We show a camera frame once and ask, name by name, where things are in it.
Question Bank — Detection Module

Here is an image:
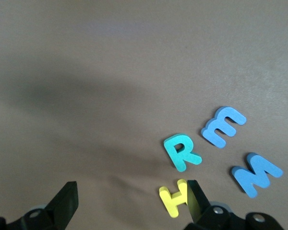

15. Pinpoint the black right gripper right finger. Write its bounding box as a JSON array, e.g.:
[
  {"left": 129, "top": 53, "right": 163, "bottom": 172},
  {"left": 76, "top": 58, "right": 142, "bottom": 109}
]
[{"left": 184, "top": 179, "right": 285, "bottom": 230}]

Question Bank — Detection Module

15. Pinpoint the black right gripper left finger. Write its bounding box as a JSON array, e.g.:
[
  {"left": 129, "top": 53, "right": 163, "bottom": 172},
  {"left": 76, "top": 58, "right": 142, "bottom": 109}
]
[{"left": 0, "top": 181, "right": 79, "bottom": 230}]

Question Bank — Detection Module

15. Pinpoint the teal letter R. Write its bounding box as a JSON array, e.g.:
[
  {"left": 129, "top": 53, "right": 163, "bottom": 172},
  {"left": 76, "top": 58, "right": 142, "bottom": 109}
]
[{"left": 163, "top": 134, "right": 203, "bottom": 173}]

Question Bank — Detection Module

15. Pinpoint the blue lowercase letter m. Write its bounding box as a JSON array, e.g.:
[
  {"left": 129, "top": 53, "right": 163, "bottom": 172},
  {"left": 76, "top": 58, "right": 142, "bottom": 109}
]
[{"left": 201, "top": 106, "right": 247, "bottom": 149}]

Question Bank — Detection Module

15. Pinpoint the blue uppercase letter M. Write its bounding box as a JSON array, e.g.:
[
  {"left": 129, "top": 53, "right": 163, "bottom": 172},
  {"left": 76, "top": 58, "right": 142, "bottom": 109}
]
[{"left": 231, "top": 152, "right": 284, "bottom": 198}]

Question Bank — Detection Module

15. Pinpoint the yellow letter H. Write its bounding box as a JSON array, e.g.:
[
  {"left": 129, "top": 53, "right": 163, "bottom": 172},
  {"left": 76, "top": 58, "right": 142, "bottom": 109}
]
[{"left": 158, "top": 179, "right": 190, "bottom": 218}]

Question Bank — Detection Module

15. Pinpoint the brown table cover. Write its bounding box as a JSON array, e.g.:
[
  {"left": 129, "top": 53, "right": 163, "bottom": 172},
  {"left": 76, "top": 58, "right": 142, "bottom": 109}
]
[{"left": 0, "top": 0, "right": 288, "bottom": 230}]

